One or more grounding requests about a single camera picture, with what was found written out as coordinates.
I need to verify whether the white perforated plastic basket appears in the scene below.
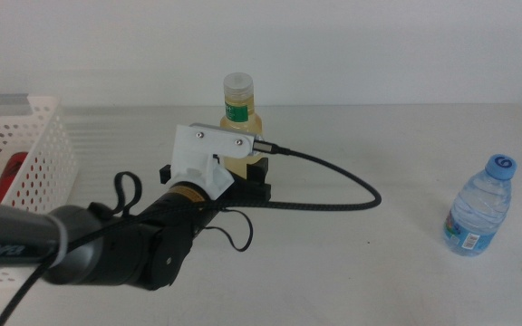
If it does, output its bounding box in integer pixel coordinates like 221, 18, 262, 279
0, 93, 79, 285

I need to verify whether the red soda can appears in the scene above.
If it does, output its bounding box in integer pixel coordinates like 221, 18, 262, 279
0, 151, 30, 204

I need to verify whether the thick braided black cable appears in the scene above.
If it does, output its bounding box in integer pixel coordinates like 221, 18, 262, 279
0, 139, 383, 326

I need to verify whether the water bottle blue cap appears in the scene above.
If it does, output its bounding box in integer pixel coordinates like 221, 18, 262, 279
441, 153, 518, 258

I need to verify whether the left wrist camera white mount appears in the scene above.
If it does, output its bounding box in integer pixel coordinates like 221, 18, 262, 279
169, 121, 265, 201

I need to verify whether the yellow liquid bottle green label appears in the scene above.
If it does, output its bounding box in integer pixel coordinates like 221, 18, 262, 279
218, 72, 265, 180

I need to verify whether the thin black cable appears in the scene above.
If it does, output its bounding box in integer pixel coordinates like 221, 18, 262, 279
199, 206, 255, 253
112, 170, 144, 216

